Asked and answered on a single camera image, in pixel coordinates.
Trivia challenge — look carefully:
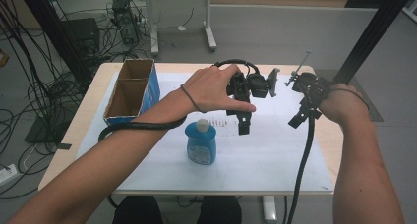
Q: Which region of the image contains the person's right hand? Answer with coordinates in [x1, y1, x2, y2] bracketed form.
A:
[318, 83, 372, 128]

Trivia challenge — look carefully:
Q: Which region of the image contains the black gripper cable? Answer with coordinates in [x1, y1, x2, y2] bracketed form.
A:
[285, 115, 317, 224]
[97, 58, 262, 143]

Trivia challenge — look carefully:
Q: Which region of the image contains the black wrist band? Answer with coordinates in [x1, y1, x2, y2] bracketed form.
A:
[328, 87, 370, 110]
[180, 84, 207, 114]

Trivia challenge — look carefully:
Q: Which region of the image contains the black left wrist band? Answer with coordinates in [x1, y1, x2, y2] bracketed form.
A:
[180, 84, 207, 114]

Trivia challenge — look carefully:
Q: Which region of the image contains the person's left leg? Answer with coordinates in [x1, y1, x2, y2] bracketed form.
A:
[112, 195, 165, 224]

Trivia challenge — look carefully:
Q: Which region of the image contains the desk with white legs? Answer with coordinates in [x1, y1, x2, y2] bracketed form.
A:
[125, 0, 245, 57]

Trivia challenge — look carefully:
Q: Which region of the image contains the black right wrist band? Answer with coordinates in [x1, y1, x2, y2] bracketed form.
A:
[328, 87, 370, 110]

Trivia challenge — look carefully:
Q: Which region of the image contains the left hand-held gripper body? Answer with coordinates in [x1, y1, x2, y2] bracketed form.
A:
[225, 67, 281, 104]

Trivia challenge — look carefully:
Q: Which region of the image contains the white table foot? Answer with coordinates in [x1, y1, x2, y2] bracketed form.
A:
[262, 195, 278, 224]

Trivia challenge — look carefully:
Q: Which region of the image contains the white power strip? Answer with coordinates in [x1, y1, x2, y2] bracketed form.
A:
[0, 163, 20, 187]

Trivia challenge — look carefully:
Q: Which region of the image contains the black metal frame post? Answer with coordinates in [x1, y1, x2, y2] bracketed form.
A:
[332, 0, 416, 86]

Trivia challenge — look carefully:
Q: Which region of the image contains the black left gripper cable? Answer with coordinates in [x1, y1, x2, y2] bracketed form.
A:
[97, 58, 262, 143]

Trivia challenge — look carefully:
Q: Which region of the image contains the person's left hand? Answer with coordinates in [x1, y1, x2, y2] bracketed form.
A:
[180, 64, 257, 114]

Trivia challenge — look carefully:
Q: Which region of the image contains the bundle of black floor cables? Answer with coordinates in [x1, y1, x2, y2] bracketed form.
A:
[0, 0, 151, 200]

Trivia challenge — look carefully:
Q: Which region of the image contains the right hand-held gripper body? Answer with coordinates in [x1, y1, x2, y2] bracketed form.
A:
[284, 49, 332, 111]

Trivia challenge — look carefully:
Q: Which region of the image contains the black box on floor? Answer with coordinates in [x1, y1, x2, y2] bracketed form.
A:
[61, 17, 101, 55]

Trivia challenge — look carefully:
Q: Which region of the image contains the person's leg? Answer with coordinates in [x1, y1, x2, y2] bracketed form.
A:
[112, 195, 165, 224]
[196, 196, 244, 224]

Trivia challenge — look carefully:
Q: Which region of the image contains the blue cardboard box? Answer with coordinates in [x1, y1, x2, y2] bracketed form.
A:
[102, 58, 161, 127]

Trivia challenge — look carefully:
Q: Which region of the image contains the black computer tower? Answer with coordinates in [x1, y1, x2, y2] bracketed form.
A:
[110, 0, 143, 45]

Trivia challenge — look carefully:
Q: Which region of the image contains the white table mat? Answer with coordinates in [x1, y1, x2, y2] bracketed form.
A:
[77, 71, 334, 194]

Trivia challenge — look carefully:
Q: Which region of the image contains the black metal stand post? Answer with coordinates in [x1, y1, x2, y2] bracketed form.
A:
[15, 0, 93, 84]

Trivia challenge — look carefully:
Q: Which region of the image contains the black flat stand base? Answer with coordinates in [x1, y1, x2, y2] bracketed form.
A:
[24, 114, 72, 150]

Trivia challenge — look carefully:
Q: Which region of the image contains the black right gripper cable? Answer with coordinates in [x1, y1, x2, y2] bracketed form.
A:
[285, 115, 317, 224]

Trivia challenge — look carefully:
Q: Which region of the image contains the blue bottle with white cap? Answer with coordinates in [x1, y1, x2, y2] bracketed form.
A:
[184, 118, 218, 166]

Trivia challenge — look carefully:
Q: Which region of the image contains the person's right leg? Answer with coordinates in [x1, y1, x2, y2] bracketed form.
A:
[196, 196, 244, 224]

